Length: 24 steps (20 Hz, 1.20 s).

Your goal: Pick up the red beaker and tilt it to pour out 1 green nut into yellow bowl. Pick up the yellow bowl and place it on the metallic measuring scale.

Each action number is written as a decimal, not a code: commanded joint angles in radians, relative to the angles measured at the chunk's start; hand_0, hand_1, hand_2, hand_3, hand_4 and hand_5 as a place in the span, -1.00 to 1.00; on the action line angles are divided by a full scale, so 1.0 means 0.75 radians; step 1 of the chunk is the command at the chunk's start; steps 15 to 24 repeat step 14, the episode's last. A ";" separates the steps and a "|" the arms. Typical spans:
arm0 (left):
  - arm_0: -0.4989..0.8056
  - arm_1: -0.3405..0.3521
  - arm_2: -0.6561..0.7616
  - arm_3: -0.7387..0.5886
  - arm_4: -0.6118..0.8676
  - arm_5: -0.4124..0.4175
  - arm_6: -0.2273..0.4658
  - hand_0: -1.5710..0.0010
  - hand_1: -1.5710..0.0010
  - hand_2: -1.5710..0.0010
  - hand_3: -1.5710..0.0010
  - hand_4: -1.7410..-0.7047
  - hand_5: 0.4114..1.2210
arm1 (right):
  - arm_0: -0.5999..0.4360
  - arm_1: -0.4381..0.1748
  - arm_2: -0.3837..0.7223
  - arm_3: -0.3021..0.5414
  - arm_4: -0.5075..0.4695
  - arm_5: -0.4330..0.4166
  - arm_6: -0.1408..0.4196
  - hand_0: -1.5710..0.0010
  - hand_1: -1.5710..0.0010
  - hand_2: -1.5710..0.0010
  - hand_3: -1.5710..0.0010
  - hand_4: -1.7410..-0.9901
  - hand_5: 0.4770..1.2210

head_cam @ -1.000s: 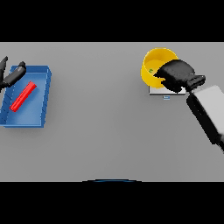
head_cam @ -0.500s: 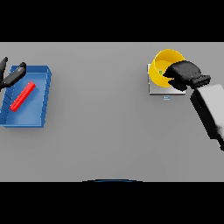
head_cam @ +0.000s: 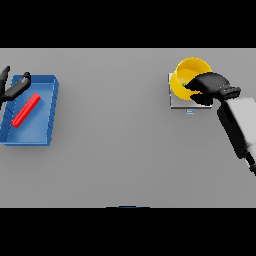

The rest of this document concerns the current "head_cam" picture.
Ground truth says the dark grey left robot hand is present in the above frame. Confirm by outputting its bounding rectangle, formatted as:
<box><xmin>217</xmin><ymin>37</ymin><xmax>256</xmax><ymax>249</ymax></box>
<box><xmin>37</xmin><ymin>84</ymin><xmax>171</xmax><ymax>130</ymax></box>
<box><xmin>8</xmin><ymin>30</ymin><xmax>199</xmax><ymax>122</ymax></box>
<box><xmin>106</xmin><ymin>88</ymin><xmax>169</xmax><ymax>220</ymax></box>
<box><xmin>0</xmin><ymin>65</ymin><xmax>32</xmax><ymax>108</ymax></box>

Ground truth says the yellow bowl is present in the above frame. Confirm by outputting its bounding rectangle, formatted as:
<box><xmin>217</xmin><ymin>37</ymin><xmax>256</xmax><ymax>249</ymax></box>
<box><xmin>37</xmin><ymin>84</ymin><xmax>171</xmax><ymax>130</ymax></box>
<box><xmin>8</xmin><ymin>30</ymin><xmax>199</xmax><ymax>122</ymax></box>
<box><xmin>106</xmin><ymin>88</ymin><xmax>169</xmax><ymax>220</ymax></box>
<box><xmin>169</xmin><ymin>56</ymin><xmax>213</xmax><ymax>101</ymax></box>

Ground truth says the pale square measuring scale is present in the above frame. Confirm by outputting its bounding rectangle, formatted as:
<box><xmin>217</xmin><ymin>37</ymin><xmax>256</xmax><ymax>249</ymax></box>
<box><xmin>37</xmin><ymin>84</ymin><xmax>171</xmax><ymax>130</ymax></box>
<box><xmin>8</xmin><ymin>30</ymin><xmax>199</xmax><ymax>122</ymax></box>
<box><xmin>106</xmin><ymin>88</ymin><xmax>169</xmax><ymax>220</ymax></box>
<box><xmin>168</xmin><ymin>72</ymin><xmax>214</xmax><ymax>115</ymax></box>

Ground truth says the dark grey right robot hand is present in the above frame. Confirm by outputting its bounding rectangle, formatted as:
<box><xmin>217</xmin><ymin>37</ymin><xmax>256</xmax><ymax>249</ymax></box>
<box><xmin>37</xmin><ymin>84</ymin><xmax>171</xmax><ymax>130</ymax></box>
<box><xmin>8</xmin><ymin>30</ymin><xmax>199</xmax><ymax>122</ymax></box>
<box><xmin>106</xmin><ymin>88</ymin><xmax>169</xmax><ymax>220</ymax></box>
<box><xmin>184</xmin><ymin>72</ymin><xmax>242</xmax><ymax>106</ymax></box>

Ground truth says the red beaker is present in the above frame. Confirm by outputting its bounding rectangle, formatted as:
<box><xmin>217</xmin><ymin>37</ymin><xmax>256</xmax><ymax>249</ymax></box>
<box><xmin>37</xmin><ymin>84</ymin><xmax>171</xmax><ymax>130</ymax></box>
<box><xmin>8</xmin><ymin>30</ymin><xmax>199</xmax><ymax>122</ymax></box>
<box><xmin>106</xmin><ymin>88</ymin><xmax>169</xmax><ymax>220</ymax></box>
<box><xmin>11</xmin><ymin>93</ymin><xmax>42</xmax><ymax>129</ymax></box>

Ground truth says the blue tray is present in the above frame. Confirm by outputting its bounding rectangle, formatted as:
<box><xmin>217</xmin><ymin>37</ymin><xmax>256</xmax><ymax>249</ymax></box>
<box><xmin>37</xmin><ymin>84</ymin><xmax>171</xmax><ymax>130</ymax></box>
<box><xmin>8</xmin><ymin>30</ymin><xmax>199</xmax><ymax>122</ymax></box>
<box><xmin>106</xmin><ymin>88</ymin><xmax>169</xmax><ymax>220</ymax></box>
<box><xmin>0</xmin><ymin>74</ymin><xmax>60</xmax><ymax>147</ymax></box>

